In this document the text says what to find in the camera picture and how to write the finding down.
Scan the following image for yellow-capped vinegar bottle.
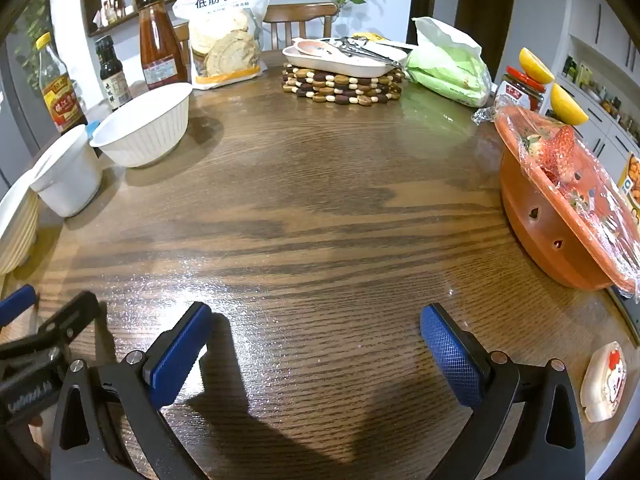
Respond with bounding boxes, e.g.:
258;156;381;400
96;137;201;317
35;31;88;133

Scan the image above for white fluted bowl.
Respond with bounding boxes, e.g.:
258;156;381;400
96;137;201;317
90;82;194;169

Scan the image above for beaded wooden trivet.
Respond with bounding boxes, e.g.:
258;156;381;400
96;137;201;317
281;62;406;107

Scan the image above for wooden chair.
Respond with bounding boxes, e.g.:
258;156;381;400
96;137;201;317
172;22;193;83
262;2;339;52

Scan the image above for yellow nut box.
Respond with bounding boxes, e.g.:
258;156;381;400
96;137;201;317
616;152;640;208

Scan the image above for white oblong tray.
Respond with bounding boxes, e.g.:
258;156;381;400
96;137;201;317
282;37;410;78

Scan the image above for row of cabinet pantry jars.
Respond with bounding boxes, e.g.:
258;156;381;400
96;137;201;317
562;55;640;136

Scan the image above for orange colander basket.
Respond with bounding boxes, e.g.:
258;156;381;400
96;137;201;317
494;105;640;292

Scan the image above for yellow lemon half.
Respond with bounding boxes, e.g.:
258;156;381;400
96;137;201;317
518;47;556;85
550;82;591;127

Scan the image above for white cabinet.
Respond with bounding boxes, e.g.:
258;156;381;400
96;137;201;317
550;0;640;211

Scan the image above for grey fridge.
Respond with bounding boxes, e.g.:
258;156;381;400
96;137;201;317
0;35;48;186

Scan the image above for large white ribbed bowl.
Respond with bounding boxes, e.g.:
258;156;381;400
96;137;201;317
0;170;41;276

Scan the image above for green plastic bag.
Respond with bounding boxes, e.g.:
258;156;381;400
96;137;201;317
404;16;493;108

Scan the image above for red sauce bottle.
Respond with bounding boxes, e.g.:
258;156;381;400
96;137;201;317
138;0;190;92

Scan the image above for red strawberry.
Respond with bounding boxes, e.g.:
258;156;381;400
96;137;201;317
537;125;578;181

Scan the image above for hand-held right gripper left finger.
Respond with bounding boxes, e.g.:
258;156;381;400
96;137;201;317
50;301;213;480

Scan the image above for deep white bowl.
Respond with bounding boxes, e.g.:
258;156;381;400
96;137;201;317
29;124;103;218

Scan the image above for red-lidded sauce jar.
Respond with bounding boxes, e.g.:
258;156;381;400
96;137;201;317
495;66;547;113

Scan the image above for small dark soy sauce bottle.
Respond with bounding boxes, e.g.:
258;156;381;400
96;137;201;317
94;35;133;112

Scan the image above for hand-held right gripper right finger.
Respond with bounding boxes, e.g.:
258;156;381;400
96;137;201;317
420;302;586;480

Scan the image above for dark door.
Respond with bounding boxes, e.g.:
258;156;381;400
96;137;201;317
454;0;518;81

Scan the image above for pink spoon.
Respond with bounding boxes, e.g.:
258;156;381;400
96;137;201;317
292;37;346;57

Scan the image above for flour bag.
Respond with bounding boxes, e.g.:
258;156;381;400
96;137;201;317
172;0;283;91

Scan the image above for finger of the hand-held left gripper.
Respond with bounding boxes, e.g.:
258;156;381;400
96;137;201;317
0;285;38;332
0;290;101;387

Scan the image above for hanging green vine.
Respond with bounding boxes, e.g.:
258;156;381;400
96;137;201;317
12;0;53;68

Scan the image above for clear plastic wrap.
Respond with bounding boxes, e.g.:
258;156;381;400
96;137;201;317
471;105;640;306

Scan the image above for small white snack packet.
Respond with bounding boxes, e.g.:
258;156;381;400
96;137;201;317
580;341;628;423

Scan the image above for metal cutlery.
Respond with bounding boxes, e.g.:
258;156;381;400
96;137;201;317
330;36;401;68

